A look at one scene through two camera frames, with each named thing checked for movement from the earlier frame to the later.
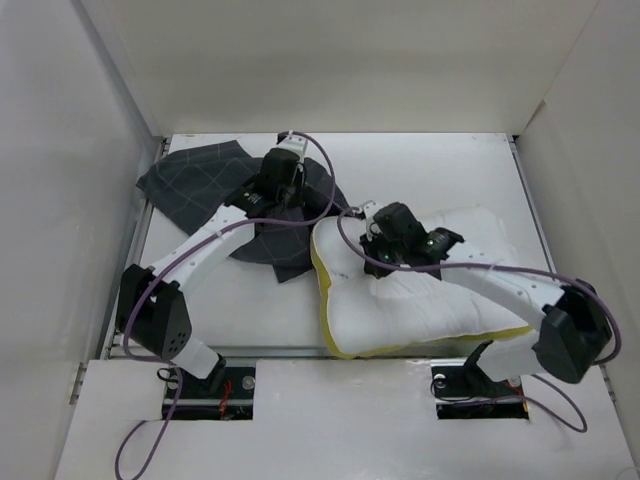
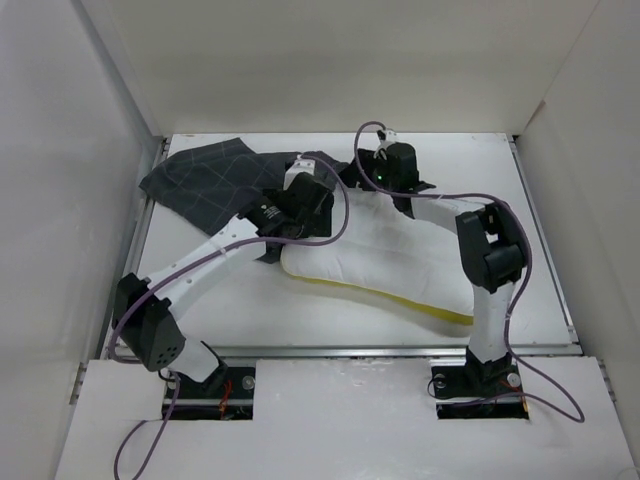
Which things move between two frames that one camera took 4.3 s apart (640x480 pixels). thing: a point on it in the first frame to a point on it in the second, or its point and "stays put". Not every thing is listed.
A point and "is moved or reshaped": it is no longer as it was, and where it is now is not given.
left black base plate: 188,397 stays put
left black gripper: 296,200 to 318,224
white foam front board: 337,420 stays put
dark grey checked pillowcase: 185,189 is moved or reshaped
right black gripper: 370,246 to 368,158
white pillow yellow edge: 365,315 is moved or reshaped
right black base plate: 465,392 stays put
